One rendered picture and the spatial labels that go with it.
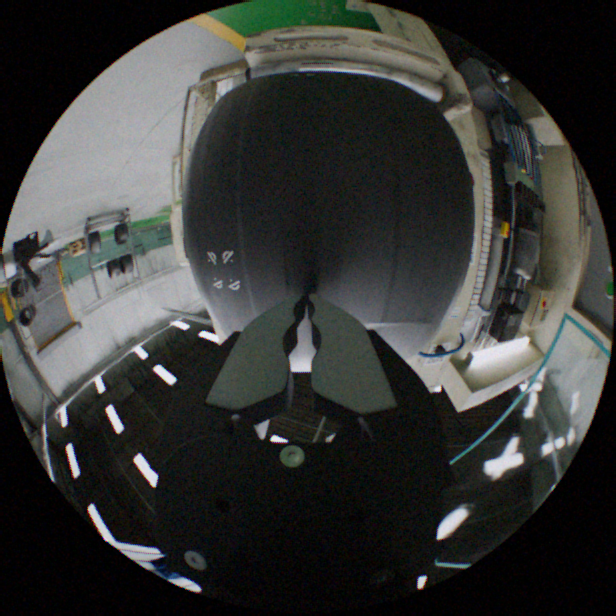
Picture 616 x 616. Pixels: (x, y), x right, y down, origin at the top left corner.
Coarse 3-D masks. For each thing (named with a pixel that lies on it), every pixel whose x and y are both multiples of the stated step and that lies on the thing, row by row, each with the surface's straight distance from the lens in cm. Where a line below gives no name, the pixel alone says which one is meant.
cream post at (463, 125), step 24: (384, 24) 95; (408, 24) 86; (432, 48) 76; (456, 120) 55; (480, 168) 54; (480, 192) 52; (480, 216) 51; (480, 240) 51; (456, 336) 57; (408, 360) 60; (432, 384) 68
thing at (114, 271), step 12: (120, 216) 547; (84, 228) 541; (108, 228) 579; (120, 228) 543; (96, 240) 523; (120, 240) 545; (132, 240) 546; (96, 252) 544; (132, 252) 557; (108, 264) 538; (120, 264) 592; (132, 264) 545; (96, 288) 522
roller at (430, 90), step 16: (272, 64) 39; (288, 64) 39; (304, 64) 38; (320, 64) 38; (336, 64) 39; (352, 64) 39; (368, 64) 41; (400, 80) 41; (416, 80) 43; (432, 96) 44
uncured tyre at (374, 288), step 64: (256, 128) 15; (320, 128) 14; (384, 128) 15; (448, 128) 22; (192, 192) 16; (256, 192) 12; (320, 192) 12; (384, 192) 13; (448, 192) 16; (192, 256) 18; (256, 256) 13; (320, 256) 12; (384, 256) 13; (448, 256) 16; (384, 320) 16
